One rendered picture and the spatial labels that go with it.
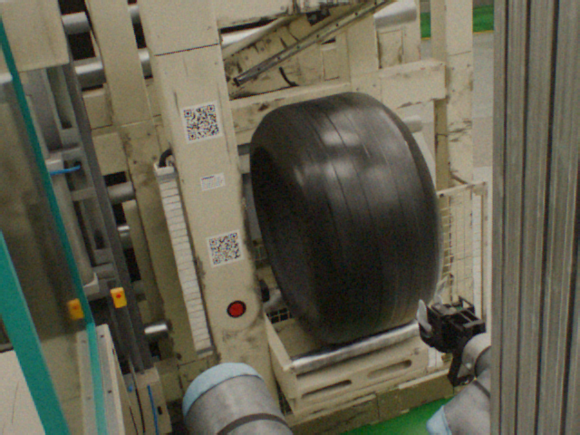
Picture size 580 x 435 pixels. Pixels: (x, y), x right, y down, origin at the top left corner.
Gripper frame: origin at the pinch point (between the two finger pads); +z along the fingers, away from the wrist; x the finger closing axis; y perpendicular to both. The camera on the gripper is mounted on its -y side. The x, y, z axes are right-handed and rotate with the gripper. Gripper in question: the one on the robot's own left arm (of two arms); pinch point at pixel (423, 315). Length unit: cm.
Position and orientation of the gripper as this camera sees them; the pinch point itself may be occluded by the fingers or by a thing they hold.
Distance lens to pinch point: 137.7
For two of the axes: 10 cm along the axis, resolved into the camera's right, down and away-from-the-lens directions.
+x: -9.4, 2.4, -2.4
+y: -1.6, -9.3, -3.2
